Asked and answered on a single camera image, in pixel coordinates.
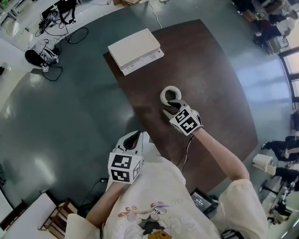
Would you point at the white desk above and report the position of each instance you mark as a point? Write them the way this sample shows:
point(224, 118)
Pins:
point(25, 221)

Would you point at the black and white floor device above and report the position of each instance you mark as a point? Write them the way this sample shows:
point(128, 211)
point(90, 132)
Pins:
point(35, 58)

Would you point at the black pedestal base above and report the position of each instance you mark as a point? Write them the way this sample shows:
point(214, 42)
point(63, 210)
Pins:
point(268, 187)

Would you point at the long white shelving unit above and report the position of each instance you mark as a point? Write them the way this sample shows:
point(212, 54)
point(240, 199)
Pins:
point(14, 14)

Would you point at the black display device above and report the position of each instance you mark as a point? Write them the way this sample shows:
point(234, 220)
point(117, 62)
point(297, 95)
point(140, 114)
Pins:
point(203, 200)

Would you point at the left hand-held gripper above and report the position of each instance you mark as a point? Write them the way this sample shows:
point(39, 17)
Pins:
point(123, 166)

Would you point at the person's left forearm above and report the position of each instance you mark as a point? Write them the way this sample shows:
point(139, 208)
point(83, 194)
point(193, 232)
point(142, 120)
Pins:
point(105, 203)

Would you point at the small wooden shelf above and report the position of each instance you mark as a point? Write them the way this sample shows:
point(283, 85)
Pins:
point(60, 219)

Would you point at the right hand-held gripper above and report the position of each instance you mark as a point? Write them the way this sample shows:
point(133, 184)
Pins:
point(185, 121)

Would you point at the person's right forearm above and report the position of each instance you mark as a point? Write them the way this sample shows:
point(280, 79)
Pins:
point(217, 151)

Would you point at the white tape roll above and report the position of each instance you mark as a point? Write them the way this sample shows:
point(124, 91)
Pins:
point(161, 95)

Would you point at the white cardboard box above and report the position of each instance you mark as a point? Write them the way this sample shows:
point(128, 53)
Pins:
point(133, 50)

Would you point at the white plastic bin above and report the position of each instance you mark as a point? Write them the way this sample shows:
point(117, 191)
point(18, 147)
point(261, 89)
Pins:
point(262, 162)

